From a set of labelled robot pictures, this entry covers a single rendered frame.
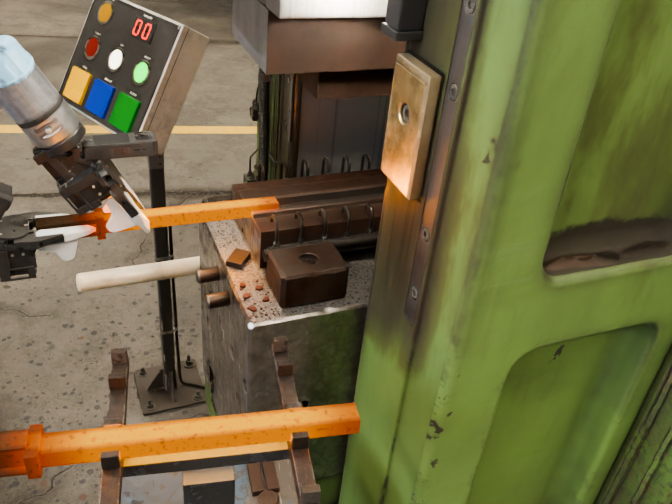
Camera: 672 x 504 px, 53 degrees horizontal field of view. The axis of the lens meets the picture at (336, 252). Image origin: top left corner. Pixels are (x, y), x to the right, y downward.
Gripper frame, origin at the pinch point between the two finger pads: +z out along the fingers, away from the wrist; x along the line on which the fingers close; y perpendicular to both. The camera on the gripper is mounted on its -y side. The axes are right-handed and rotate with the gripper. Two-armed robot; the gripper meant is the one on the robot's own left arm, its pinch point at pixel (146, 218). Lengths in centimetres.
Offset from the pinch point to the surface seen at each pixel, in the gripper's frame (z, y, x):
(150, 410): 87, 46, -49
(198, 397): 94, 33, -49
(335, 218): 16.4, -28.0, 6.1
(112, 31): -11, -9, -61
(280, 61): -15.6, -31.8, 7.4
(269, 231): 10.2, -16.7, 7.5
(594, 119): -4, -59, 42
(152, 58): -6.3, -13.7, -45.4
